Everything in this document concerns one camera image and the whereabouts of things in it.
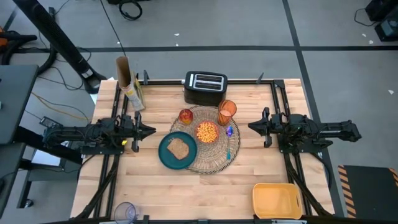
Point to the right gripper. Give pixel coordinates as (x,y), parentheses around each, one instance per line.
(272,129)

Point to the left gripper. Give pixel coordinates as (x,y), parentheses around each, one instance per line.
(133,129)

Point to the purple iridescent spoon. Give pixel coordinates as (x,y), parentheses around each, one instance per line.
(229,130)

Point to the orange faceted tumbler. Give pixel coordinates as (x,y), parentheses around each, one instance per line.
(227,113)

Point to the teal plate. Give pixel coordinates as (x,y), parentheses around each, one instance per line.
(169,158)

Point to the brown bread slice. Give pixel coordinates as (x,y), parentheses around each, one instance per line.
(178,148)

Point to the panda cereal box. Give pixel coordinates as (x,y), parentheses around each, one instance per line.
(135,93)

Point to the blue white patterned bowl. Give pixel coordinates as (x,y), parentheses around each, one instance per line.
(196,133)

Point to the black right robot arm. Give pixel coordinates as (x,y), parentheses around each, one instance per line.
(329,130)

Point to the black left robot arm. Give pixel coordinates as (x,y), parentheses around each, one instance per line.
(93,133)

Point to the yellow tag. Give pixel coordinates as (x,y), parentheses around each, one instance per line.
(124,142)

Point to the cereal puffs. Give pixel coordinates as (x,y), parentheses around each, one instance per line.
(207,132)

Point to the round woven straw placemat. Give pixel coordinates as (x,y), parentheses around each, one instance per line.
(211,158)

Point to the black toaster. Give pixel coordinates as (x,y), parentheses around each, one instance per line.
(205,93)

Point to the yellow plastic bin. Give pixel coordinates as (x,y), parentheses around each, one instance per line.
(276,200)

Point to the clear plastic cup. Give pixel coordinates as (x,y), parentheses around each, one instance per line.
(124,214)

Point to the black table clamp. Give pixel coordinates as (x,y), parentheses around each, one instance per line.
(145,219)

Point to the black hazard-striped mat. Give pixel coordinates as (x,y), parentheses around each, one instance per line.
(370,193)

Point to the dark grey desk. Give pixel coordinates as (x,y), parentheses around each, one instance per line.
(15,99)

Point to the black equipment box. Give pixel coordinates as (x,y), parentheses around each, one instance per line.
(388,28)

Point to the black aluminium table frame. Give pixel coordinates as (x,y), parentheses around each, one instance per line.
(248,82)

